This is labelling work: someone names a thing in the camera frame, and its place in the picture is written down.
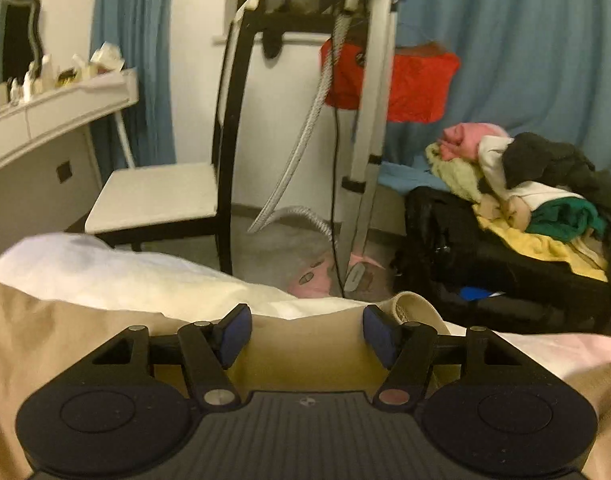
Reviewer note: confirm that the pink garment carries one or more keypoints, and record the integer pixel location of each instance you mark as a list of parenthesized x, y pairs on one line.
[(465, 137)]

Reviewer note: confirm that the white garment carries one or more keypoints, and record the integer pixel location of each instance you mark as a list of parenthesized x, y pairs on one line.
[(545, 192)]

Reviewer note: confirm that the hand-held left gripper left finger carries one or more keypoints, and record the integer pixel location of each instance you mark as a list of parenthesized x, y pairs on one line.
[(235, 334)]

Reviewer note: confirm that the yellow garment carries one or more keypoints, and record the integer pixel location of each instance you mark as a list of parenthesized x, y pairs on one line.
[(535, 247)]

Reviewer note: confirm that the red hanging cloth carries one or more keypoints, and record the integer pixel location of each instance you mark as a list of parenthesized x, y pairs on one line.
[(415, 85)]

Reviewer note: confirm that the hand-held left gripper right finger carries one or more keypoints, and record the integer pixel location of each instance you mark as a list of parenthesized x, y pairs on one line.
[(378, 334)]

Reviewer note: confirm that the white bed blanket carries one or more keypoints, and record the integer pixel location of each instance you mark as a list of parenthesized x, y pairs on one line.
[(110, 270)]

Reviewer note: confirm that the dark green garment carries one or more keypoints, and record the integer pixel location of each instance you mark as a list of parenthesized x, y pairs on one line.
[(565, 217)]

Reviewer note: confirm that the row of toiletry bottles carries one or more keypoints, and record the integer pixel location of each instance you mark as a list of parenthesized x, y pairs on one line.
[(35, 77)]

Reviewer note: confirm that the blue luggage tag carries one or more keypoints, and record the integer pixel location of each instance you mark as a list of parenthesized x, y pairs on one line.
[(478, 293)]

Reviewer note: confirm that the beige garment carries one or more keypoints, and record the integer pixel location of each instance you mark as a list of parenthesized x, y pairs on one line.
[(45, 340)]

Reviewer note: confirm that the grey rug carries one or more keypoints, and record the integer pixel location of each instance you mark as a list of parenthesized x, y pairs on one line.
[(285, 250)]

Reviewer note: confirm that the black chair with white seat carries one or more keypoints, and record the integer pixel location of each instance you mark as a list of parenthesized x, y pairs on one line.
[(155, 195)]

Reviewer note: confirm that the dark framed mirror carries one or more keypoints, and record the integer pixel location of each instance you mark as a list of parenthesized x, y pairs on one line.
[(15, 35)]

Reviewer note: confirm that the black suitcase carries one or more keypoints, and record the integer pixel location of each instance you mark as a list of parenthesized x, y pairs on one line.
[(460, 250)]

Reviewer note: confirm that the light green garment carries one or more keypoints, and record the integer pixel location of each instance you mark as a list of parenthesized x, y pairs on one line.
[(460, 175)]

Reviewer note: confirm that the black wall socket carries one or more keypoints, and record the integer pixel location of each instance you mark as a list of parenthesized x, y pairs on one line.
[(63, 171)]

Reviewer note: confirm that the narrow blue curtain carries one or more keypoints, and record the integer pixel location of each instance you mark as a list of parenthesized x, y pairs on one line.
[(130, 35)]

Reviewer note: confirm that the wide blue curtain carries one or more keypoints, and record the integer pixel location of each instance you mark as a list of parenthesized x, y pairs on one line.
[(510, 25)]

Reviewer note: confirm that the pink slipper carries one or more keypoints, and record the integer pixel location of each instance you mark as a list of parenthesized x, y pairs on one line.
[(313, 280), (368, 272)]

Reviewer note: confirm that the white vanity desk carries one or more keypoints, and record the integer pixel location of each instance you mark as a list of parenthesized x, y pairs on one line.
[(45, 115)]

